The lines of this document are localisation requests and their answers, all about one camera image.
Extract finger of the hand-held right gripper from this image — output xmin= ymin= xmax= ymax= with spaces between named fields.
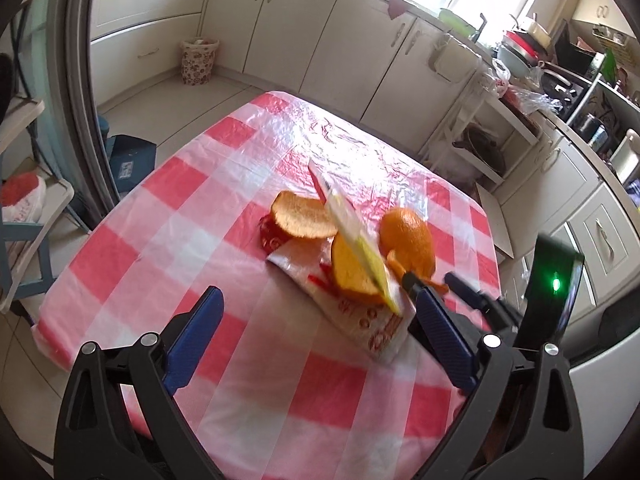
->
xmin=444 ymin=272 xmax=521 ymax=336
xmin=400 ymin=270 xmax=441 ymax=295

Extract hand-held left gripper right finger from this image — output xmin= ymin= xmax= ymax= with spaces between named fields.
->
xmin=414 ymin=289 xmax=586 ymax=480

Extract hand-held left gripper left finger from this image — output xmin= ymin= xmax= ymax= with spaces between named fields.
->
xmin=54 ymin=285 xmax=226 ymax=480

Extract red snack wrapper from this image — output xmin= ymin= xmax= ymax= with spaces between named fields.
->
xmin=259 ymin=212 xmax=416 ymax=366

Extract yellow clear plastic wrapper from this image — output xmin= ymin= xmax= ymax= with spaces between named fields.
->
xmin=307 ymin=160 xmax=403 ymax=316

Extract round golden cracker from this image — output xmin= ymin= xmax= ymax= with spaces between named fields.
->
xmin=271 ymin=191 xmax=340 ymax=239

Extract white step stool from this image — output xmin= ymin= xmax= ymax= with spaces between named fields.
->
xmin=474 ymin=182 xmax=516 ymax=259

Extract white drawer cabinet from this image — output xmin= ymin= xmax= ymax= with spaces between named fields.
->
xmin=500 ymin=130 xmax=640 ymax=321

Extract white refrigerator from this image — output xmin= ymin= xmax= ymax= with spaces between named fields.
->
xmin=570 ymin=280 xmax=640 ymax=461

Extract red checked plastic tablecloth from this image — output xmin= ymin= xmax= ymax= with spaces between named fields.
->
xmin=31 ymin=91 xmax=502 ymax=480

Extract dark wok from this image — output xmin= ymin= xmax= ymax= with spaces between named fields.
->
xmin=452 ymin=127 xmax=506 ymax=176

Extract white kitchen appliance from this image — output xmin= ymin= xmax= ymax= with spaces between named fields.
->
xmin=610 ymin=129 xmax=640 ymax=186

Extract black kettle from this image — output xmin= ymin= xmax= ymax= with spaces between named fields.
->
xmin=575 ymin=112 xmax=608 ymax=153

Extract dark blue box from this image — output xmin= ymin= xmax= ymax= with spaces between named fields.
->
xmin=106 ymin=135 xmax=158 ymax=193

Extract blue white shoe rack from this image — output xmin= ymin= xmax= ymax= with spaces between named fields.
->
xmin=0 ymin=97 xmax=76 ymax=313

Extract white trolley rack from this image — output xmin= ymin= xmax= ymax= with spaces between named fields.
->
xmin=417 ymin=67 xmax=541 ymax=188

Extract clear plastic bag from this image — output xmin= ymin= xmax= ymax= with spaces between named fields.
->
xmin=492 ymin=57 xmax=563 ymax=113

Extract black toaster oven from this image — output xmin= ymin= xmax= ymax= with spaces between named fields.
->
xmin=540 ymin=62 xmax=596 ymax=121

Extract red white plastic bag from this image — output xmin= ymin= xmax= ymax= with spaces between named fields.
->
xmin=0 ymin=172 xmax=47 ymax=223

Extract white hanging bin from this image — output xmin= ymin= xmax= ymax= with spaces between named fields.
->
xmin=427 ymin=32 xmax=478 ymax=81

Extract green cutting board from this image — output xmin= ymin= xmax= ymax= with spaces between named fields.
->
xmin=600 ymin=49 xmax=618 ymax=86

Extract stack of bowls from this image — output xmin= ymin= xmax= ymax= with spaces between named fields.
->
xmin=495 ymin=15 xmax=551 ymax=78

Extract green basin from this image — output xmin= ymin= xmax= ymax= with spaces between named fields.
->
xmin=439 ymin=7 xmax=476 ymax=36

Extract floral waste bin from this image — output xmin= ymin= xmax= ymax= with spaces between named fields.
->
xmin=180 ymin=37 xmax=220 ymax=86

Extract white kitchen base cabinets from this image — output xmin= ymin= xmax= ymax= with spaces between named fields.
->
xmin=90 ymin=0 xmax=493 ymax=156

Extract grey door frame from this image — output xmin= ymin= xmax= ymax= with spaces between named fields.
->
xmin=47 ymin=0 xmax=121 ymax=226

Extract white wire rack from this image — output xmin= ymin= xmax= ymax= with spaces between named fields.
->
xmin=592 ymin=25 xmax=631 ymax=48

